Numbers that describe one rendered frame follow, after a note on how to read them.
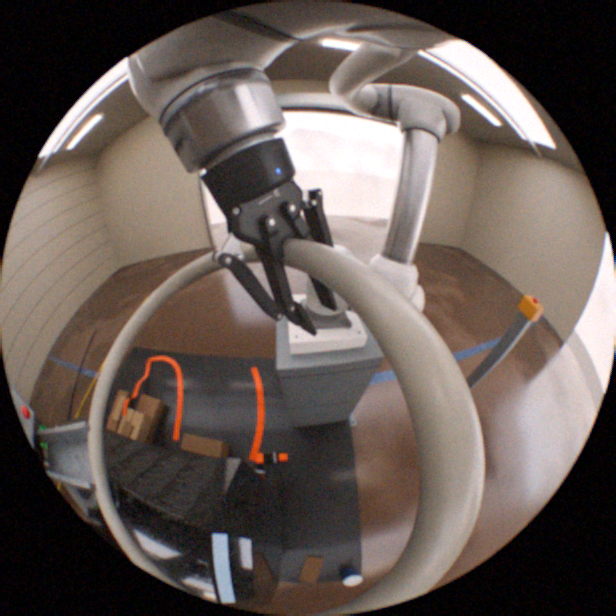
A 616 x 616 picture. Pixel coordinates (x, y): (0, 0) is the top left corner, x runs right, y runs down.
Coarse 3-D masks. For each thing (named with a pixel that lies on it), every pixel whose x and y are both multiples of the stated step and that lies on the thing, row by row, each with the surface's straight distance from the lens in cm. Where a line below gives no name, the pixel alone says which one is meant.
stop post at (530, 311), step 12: (528, 300) 117; (528, 312) 117; (540, 312) 123; (516, 324) 122; (528, 324) 124; (504, 336) 127; (516, 336) 123; (504, 348) 128; (492, 360) 133; (480, 372) 140; (468, 384) 149
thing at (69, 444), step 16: (48, 432) 61; (64, 432) 51; (80, 432) 45; (48, 448) 73; (64, 448) 60; (80, 448) 51; (64, 464) 60; (80, 464) 51; (64, 480) 50; (80, 480) 42
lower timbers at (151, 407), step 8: (120, 392) 217; (128, 392) 209; (144, 400) 185; (152, 400) 179; (112, 408) 217; (136, 408) 188; (144, 408) 182; (152, 408) 175; (160, 408) 176; (112, 416) 212; (152, 416) 172; (160, 416) 177; (112, 424) 209; (152, 424) 172; (152, 432) 174; (152, 440) 176
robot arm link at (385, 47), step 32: (288, 0) 13; (320, 0) 13; (288, 32) 15; (320, 32) 16; (352, 32) 16; (384, 32) 16; (416, 32) 16; (352, 64) 34; (384, 64) 31; (352, 96) 47
